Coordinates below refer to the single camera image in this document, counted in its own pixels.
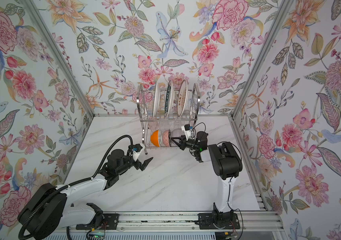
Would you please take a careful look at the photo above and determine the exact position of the white plain plate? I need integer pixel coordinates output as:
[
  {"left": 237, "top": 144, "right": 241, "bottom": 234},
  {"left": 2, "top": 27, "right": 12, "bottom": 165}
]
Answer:
[{"left": 152, "top": 82, "right": 161, "bottom": 118}]

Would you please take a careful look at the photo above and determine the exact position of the aluminium left corner frame post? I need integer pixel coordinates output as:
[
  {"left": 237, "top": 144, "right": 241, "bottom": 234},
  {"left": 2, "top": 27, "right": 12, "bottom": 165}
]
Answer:
[{"left": 20, "top": 0, "right": 95, "bottom": 121}]

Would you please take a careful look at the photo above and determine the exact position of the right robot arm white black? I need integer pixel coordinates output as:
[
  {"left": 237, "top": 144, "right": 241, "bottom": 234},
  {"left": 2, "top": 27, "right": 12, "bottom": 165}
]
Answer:
[{"left": 170, "top": 131, "right": 243, "bottom": 232}]

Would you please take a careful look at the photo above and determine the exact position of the dark rimmed white plate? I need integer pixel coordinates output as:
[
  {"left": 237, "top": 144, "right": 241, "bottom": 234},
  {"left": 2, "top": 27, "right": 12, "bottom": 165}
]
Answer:
[{"left": 165, "top": 80, "right": 174, "bottom": 118}]

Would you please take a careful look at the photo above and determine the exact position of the lavender bowl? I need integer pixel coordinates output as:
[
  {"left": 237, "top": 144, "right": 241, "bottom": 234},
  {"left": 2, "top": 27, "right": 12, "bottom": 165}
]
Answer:
[{"left": 170, "top": 129, "right": 185, "bottom": 143}]

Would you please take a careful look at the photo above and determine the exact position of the aluminium right corner frame post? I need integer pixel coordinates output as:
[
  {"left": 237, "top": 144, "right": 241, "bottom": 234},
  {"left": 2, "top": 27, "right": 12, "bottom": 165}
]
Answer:
[{"left": 231, "top": 0, "right": 292, "bottom": 121}]

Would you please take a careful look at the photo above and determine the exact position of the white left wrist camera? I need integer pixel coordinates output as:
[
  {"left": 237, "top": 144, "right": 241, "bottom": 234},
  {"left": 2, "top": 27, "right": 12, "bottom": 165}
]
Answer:
[{"left": 132, "top": 143, "right": 145, "bottom": 162}]

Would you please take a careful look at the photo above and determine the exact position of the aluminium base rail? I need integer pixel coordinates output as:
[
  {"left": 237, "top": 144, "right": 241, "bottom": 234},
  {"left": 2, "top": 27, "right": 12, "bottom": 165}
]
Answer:
[{"left": 105, "top": 210, "right": 284, "bottom": 233}]

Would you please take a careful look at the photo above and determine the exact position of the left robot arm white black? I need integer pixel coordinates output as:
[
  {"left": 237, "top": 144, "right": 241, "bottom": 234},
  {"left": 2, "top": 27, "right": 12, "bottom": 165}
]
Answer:
[{"left": 18, "top": 143, "right": 152, "bottom": 240}]

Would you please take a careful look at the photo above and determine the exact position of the pink floral patterned bowl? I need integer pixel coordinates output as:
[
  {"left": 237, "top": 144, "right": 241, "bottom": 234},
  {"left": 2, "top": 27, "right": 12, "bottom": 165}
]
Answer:
[{"left": 162, "top": 130, "right": 171, "bottom": 148}]

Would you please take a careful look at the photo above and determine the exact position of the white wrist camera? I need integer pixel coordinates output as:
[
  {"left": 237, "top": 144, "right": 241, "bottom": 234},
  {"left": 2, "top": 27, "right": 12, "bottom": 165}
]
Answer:
[
  {"left": 132, "top": 143, "right": 145, "bottom": 162},
  {"left": 181, "top": 124, "right": 193, "bottom": 140}
]

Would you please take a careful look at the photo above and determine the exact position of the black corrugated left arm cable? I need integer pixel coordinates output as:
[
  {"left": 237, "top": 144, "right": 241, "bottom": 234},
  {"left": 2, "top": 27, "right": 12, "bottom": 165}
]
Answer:
[{"left": 18, "top": 134, "right": 134, "bottom": 240}]

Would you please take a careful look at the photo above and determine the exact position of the steel two-tier dish rack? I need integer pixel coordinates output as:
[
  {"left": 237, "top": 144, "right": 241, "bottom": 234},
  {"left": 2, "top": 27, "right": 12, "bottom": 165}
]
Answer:
[{"left": 136, "top": 84, "right": 201, "bottom": 149}]

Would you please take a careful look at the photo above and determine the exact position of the orange patterned plate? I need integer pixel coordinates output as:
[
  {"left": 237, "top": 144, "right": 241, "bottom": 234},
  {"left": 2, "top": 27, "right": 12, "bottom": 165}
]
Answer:
[{"left": 177, "top": 80, "right": 188, "bottom": 118}]

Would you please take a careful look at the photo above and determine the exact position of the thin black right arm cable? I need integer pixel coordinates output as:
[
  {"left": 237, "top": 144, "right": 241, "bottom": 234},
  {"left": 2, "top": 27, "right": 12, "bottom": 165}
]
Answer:
[{"left": 188, "top": 122, "right": 244, "bottom": 240}]

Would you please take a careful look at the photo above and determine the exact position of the aluminium corner frame post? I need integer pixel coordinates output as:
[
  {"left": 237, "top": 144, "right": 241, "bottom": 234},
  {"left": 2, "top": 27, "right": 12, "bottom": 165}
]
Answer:
[
  {"left": 20, "top": 0, "right": 95, "bottom": 121},
  {"left": 231, "top": 0, "right": 292, "bottom": 121}
]

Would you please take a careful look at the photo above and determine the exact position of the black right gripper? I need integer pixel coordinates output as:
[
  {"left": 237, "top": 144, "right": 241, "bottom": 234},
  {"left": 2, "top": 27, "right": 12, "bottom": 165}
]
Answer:
[{"left": 172, "top": 135, "right": 201, "bottom": 153}]

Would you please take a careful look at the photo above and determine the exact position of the orange bowl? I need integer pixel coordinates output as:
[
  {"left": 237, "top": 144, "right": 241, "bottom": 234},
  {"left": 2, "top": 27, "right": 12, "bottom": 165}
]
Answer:
[{"left": 150, "top": 130, "right": 160, "bottom": 147}]

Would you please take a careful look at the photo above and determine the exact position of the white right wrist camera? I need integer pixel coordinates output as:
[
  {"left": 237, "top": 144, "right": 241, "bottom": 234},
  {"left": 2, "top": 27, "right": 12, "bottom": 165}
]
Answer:
[{"left": 181, "top": 124, "right": 193, "bottom": 140}]

